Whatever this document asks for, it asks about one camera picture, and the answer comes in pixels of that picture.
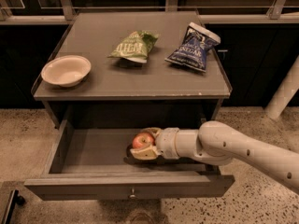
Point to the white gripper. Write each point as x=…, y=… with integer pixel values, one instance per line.
x=167, y=143

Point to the red apple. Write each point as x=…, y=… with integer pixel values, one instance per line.
x=142, y=140

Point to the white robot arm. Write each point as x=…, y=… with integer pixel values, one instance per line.
x=216, y=143

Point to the silver drawer knob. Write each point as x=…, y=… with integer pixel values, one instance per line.
x=132, y=195

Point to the grey cabinet counter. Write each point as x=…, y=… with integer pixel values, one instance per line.
x=122, y=93

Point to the open grey top drawer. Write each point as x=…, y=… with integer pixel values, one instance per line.
x=96, y=164

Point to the green chip bag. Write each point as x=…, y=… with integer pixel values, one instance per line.
x=135, y=47

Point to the blue chip bag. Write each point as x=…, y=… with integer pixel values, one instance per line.
x=197, y=42

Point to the white paper bowl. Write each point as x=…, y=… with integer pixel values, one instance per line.
x=66, y=71

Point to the black caster wheel base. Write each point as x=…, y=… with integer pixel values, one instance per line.
x=14, y=199

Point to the metal railing frame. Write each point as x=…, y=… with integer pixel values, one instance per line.
x=209, y=11

